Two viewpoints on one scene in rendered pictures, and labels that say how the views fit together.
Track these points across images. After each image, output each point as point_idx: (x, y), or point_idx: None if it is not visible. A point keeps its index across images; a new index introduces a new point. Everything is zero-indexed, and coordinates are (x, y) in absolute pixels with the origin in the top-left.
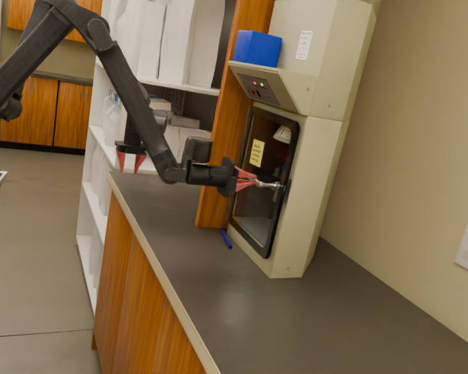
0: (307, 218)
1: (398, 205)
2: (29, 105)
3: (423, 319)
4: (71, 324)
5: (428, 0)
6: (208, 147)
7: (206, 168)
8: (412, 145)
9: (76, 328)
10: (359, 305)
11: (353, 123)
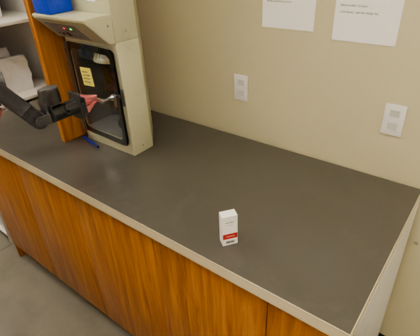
0: (142, 109)
1: (191, 73)
2: None
3: (229, 138)
4: None
5: None
6: (57, 92)
7: (62, 107)
8: (186, 31)
9: None
10: (193, 147)
11: (140, 21)
